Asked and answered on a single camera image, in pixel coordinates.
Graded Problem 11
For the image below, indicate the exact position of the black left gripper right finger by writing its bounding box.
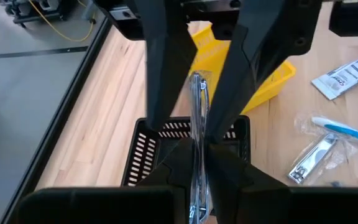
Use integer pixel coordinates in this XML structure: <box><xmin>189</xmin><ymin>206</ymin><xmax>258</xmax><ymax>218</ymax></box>
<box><xmin>208</xmin><ymin>143</ymin><xmax>288</xmax><ymax>224</ymax></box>

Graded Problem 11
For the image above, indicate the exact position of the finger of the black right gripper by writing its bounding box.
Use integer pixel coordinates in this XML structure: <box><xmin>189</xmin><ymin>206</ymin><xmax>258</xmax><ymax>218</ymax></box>
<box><xmin>126</xmin><ymin>0</ymin><xmax>198</xmax><ymax>131</ymax></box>
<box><xmin>206</xmin><ymin>0</ymin><xmax>323</xmax><ymax>142</ymax></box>

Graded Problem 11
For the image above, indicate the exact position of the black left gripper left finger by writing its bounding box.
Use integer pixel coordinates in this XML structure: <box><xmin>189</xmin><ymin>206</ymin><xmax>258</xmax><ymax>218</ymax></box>
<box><xmin>137</xmin><ymin>138</ymin><xmax>195</xmax><ymax>224</ymax></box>

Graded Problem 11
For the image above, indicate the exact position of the silver nail clipper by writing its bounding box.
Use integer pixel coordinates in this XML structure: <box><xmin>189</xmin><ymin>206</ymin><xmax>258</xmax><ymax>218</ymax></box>
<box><xmin>287</xmin><ymin>133</ymin><xmax>339</xmax><ymax>185</ymax></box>
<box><xmin>187</xmin><ymin>70</ymin><xmax>211</xmax><ymax>224</ymax></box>

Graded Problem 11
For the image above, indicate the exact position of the black plastic basket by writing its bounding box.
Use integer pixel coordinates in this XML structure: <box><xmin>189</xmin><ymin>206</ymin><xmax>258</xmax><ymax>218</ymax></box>
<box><xmin>121</xmin><ymin>115</ymin><xmax>251</xmax><ymax>187</ymax></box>

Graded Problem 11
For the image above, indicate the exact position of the yellow plastic basket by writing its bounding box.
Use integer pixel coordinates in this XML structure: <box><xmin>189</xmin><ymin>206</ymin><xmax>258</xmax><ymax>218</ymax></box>
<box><xmin>188</xmin><ymin>24</ymin><xmax>297</xmax><ymax>115</ymax></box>

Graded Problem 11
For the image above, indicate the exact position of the small white toothpaste tube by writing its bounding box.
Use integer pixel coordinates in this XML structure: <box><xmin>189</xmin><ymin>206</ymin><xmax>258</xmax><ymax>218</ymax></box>
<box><xmin>311</xmin><ymin>50</ymin><xmax>358</xmax><ymax>101</ymax></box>

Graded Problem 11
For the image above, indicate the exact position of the blue and white toothbrush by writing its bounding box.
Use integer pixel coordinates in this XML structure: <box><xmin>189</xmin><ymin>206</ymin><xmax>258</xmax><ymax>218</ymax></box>
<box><xmin>294</xmin><ymin>112</ymin><xmax>358</xmax><ymax>150</ymax></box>

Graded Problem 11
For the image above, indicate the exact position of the grey metal stand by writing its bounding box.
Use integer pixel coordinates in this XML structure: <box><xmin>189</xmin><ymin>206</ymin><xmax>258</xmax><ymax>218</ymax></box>
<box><xmin>4</xmin><ymin>0</ymin><xmax>96</xmax><ymax>26</ymax></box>

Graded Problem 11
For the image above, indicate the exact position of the long yellow floor cable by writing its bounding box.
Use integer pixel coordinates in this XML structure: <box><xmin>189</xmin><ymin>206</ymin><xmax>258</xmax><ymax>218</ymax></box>
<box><xmin>28</xmin><ymin>0</ymin><xmax>95</xmax><ymax>43</ymax></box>

